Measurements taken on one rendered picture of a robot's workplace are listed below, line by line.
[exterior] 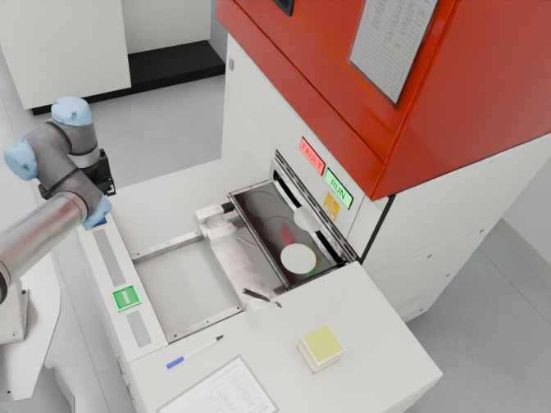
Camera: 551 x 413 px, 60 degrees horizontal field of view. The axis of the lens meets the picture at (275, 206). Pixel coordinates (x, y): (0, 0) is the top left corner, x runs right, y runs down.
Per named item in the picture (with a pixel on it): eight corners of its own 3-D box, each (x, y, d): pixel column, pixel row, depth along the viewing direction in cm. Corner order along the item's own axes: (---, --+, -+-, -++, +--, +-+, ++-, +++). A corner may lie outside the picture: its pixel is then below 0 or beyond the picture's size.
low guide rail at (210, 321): (324, 270, 141) (326, 265, 139) (328, 276, 140) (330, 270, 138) (162, 342, 121) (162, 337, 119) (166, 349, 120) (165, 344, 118)
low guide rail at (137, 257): (279, 206, 155) (280, 200, 153) (282, 211, 154) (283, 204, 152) (127, 260, 135) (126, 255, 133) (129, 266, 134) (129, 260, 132)
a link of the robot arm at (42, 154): (46, 190, 92) (88, 158, 98) (2, 144, 89) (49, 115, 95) (37, 200, 98) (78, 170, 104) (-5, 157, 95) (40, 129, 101)
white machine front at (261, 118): (229, 114, 181) (235, 15, 151) (352, 284, 140) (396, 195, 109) (221, 116, 180) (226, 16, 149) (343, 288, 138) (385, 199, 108)
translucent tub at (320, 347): (321, 334, 113) (327, 321, 107) (339, 362, 109) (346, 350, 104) (294, 348, 109) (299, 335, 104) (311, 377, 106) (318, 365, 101)
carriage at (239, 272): (217, 212, 146) (217, 206, 144) (275, 310, 128) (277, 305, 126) (193, 220, 143) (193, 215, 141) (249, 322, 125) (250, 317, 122)
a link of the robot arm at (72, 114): (38, 107, 96) (70, 88, 101) (50, 147, 104) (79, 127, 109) (66, 124, 94) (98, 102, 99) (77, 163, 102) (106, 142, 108)
